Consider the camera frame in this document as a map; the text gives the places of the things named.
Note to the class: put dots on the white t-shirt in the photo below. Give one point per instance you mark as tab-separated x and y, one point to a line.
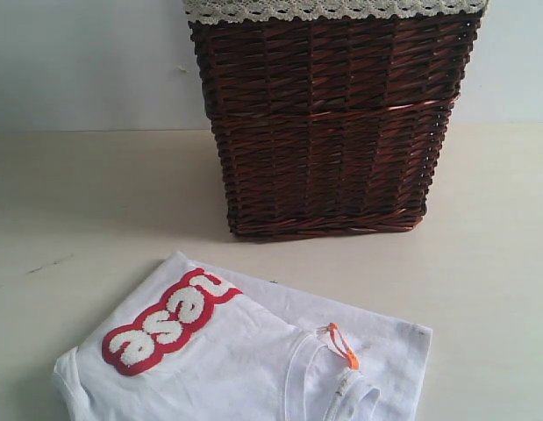
196	342

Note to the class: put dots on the orange clothing tag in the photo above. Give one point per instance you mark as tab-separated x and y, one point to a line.
342	347

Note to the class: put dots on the dark brown wicker basket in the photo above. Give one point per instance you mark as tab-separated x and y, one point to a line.
330	126

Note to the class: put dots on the white lace crochet cloth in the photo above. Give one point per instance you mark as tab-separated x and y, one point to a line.
213	12

